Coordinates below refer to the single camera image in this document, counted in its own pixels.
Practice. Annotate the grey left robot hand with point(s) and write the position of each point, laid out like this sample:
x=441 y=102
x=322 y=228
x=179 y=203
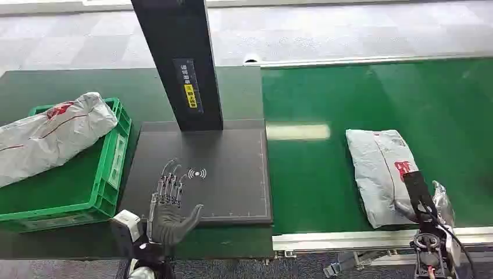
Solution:
x=167 y=223

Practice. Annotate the grey metal bracket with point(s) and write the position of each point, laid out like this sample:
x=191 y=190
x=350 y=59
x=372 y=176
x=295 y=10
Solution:
x=346 y=263

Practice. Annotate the green conveyor belt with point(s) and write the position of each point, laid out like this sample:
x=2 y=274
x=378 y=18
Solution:
x=308 y=173

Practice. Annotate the black and yellow warning label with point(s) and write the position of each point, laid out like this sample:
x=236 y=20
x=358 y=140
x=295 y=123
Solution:
x=188 y=86

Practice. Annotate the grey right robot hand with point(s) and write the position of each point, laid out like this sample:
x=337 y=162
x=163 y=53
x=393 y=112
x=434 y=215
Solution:
x=418 y=192

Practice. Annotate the black scanner base plate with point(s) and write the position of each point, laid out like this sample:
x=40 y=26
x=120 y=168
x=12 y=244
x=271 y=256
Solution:
x=227 y=185

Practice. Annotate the black scanner column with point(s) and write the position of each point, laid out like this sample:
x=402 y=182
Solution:
x=177 y=38

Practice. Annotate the green plastic crate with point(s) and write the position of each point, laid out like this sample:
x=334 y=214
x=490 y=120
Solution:
x=69 y=192

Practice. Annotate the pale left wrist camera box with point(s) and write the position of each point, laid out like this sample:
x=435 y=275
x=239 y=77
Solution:
x=127 y=224

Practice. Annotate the small grey parcel bag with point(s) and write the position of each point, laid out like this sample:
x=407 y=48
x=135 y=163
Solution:
x=375 y=173

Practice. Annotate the white crate label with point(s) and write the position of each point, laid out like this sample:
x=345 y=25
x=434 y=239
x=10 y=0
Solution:
x=117 y=161

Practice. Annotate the large grey parcel bag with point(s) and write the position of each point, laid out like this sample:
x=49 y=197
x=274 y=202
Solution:
x=50 y=134

